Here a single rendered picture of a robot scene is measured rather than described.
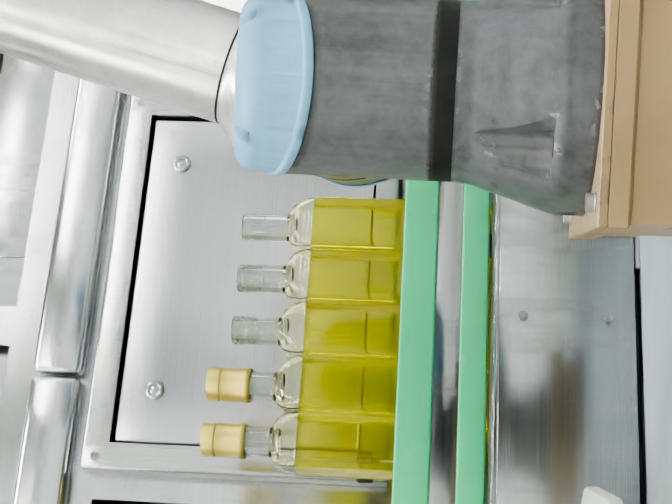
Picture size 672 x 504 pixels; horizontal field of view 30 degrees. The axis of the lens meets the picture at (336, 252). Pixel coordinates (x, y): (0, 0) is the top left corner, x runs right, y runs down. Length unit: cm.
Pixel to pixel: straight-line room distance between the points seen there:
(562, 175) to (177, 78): 32
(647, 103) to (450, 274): 46
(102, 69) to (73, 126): 63
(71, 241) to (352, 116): 80
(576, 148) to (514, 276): 41
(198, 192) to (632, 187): 85
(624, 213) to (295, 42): 22
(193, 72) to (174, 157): 60
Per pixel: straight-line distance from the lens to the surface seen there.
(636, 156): 74
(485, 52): 76
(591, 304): 114
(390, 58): 76
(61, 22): 97
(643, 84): 75
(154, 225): 150
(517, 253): 115
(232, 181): 151
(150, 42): 94
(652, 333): 109
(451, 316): 115
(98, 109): 159
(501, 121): 76
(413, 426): 112
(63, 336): 148
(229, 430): 126
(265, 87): 77
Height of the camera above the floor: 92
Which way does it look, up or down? 5 degrees up
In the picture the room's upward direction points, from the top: 88 degrees counter-clockwise
